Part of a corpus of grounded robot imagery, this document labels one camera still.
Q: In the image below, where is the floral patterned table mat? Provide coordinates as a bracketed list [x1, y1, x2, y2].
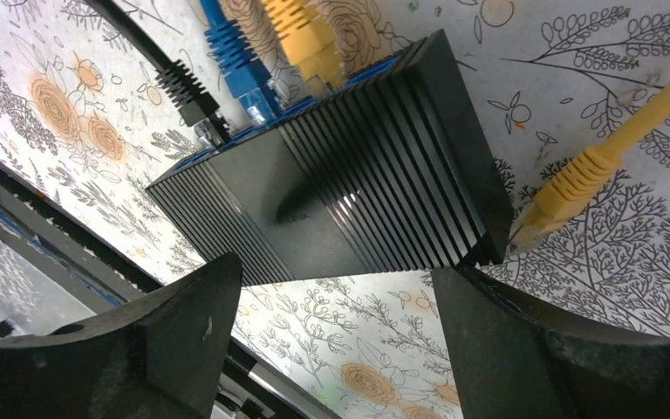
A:
[0, 1, 670, 418]

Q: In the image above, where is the black ethernet cable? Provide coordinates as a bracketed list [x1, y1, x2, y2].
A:
[83, 0, 233, 146]

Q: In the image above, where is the yellow ethernet cable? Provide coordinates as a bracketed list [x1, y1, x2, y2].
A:
[507, 70, 670, 257]
[261, 0, 348, 97]

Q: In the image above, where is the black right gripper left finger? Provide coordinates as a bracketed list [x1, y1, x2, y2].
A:
[0, 253, 243, 418]

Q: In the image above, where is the black ribbed network switch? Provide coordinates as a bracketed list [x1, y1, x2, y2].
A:
[147, 30, 513, 285]

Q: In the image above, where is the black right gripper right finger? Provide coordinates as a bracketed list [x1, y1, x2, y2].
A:
[432, 266, 670, 418]

